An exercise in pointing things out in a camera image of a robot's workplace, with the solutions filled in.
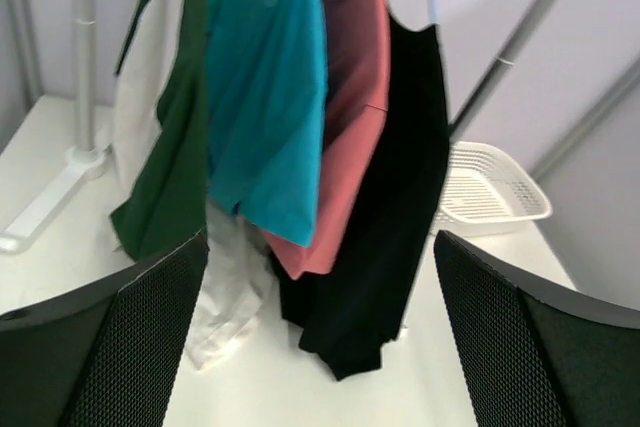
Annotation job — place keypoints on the aluminium frame post right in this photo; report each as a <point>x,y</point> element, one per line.
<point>588,122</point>

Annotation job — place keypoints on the teal t shirt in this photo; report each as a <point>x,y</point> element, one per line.
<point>266,72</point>

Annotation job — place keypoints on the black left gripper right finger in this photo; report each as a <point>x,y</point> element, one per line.
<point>533,352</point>

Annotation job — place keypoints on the aluminium frame post left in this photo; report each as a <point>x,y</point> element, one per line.
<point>23,30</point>

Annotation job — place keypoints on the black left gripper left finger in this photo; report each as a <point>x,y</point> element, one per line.
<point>107,353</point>

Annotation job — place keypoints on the aluminium frame post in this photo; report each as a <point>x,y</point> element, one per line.
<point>23,30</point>
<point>588,122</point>

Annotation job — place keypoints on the salmon pink t shirt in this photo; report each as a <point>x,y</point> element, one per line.
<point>358,43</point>

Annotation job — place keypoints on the white perforated plastic basket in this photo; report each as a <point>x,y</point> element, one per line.
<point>486,192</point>

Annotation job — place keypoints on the green and white t shirt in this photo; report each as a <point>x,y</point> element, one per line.
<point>159,145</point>

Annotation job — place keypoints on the metal clothes rack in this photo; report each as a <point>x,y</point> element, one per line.
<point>85,160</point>

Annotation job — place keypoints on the black t shirt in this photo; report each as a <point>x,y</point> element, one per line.
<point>348,314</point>

